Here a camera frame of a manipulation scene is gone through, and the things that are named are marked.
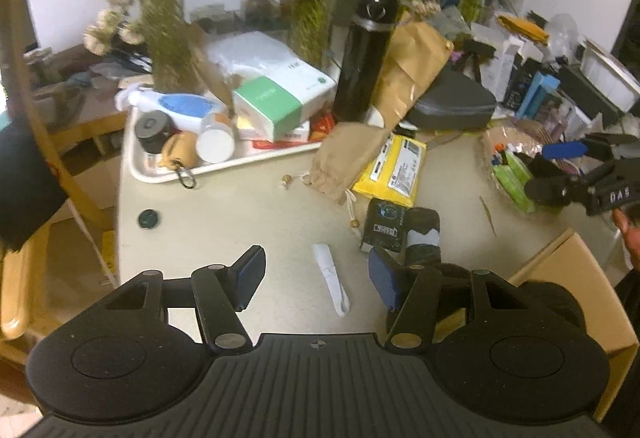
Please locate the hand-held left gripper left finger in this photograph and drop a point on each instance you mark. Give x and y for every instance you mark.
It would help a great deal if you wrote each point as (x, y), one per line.
(250, 275)

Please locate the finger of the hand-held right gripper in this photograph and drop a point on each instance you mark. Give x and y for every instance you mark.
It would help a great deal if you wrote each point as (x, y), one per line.
(565, 150)
(550, 192)

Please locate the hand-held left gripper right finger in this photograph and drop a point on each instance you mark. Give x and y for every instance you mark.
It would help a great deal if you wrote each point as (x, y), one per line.
(385, 279)

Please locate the white paper wrapper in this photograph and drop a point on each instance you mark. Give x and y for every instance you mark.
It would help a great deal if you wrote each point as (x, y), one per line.
(330, 275)

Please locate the black packet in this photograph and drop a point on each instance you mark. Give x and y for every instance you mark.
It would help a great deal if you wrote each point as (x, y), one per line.
(385, 223)

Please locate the black roll with grey tape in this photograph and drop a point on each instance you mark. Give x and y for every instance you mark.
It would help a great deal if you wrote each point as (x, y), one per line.
(424, 233)

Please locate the wicker basket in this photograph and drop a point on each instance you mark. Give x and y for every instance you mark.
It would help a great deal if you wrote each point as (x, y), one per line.
(492, 142)

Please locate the cardboard box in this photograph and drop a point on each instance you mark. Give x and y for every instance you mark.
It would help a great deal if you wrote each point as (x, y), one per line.
(575, 268)

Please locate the person's right hand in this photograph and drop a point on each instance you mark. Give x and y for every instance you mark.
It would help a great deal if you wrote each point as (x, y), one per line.
(631, 238)

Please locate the green packet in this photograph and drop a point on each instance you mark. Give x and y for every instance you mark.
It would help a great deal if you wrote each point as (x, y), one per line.
(520, 165)
(502, 178)

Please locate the blue box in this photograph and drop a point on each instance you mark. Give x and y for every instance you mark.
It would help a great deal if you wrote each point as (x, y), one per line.
(540, 92)

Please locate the dry leaf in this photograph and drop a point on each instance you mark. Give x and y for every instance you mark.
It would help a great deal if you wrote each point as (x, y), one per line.
(488, 214)

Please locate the tall black box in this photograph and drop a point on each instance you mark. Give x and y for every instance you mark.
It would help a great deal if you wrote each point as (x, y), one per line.
(520, 85)

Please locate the tall white box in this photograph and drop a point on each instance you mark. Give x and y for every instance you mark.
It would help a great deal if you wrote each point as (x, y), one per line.
(502, 62)

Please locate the yellow packet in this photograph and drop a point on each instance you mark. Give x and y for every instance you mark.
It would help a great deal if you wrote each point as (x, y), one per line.
(395, 167)

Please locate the dark green round cap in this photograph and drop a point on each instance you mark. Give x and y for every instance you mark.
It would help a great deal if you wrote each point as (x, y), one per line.
(149, 220)

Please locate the grey zip case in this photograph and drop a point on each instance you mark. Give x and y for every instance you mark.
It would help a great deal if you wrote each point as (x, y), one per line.
(452, 105)

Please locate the yellow cloth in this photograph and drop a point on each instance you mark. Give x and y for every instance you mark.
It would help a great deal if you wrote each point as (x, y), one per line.
(522, 27)

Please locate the white pill bottle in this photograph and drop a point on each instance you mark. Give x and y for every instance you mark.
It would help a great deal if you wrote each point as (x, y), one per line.
(216, 140)

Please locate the tan pouch with carabiner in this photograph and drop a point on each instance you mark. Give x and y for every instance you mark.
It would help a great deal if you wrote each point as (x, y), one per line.
(180, 150)

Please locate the yellow tag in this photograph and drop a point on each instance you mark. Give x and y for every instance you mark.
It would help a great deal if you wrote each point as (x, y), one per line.
(107, 250)

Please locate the white tray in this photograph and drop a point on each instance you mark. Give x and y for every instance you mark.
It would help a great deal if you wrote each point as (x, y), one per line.
(150, 170)

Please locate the small white yellow box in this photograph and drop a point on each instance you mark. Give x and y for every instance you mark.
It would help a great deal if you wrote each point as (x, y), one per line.
(295, 133)

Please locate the red packet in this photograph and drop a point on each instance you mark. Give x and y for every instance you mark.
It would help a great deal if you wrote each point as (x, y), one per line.
(322, 127)

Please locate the green white tissue box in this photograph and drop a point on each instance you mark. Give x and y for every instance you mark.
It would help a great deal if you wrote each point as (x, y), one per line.
(280, 105)

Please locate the black round jar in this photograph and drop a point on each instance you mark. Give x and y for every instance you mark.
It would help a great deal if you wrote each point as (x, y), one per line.
(152, 130)

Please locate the brown paper bag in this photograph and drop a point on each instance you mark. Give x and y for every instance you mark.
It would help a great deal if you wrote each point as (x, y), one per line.
(410, 62)

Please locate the white spray bottle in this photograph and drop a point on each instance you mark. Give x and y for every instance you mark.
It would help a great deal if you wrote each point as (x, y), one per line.
(185, 105)

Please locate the brown paper sheet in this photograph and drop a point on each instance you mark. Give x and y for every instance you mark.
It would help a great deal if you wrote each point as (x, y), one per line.
(212, 67)

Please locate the black thermos bottle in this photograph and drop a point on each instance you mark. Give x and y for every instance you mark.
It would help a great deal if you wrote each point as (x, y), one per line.
(362, 62)

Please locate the wooden chair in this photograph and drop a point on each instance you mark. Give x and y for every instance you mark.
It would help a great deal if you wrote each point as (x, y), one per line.
(30, 268)

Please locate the white plastic bag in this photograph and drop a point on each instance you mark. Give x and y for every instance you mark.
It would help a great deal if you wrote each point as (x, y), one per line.
(255, 52)

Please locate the wooden side table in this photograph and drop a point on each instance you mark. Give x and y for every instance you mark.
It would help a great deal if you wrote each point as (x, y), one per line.
(90, 112)

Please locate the black cloth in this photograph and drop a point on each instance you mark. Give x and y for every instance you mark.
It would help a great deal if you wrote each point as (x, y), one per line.
(25, 178)

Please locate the glass vase with dried flowers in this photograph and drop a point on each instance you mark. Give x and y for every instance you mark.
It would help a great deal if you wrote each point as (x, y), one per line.
(167, 37)

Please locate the glass jar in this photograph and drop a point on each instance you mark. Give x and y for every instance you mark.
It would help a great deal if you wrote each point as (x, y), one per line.
(259, 2)

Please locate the small tripod camera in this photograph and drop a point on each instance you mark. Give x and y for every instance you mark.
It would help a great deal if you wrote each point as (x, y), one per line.
(475, 52)

